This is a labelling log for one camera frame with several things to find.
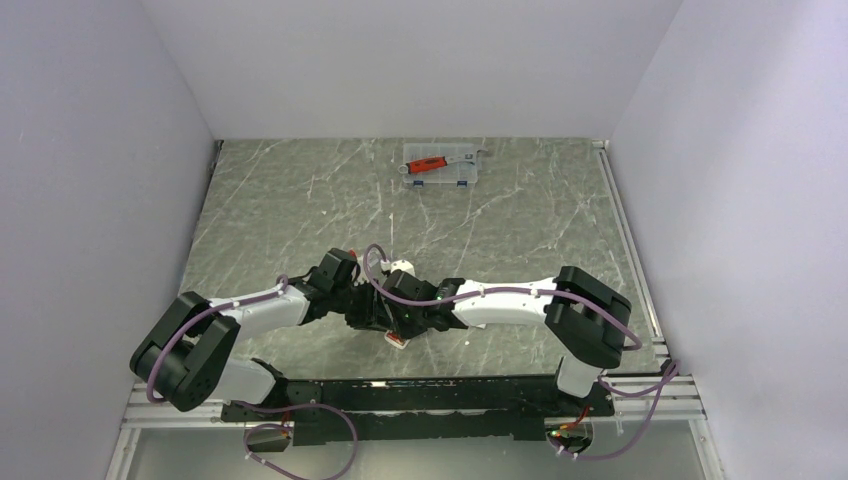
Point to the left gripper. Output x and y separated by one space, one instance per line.
372 314

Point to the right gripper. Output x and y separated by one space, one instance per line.
408 332

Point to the white remote control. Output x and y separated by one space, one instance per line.
395 340

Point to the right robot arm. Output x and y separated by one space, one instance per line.
588 318

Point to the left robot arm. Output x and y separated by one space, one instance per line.
186 358

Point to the clear plastic organizer box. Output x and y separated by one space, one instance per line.
462 175

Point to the black base frame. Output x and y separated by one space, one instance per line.
519 407

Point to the aluminium rail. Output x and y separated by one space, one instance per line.
659 346

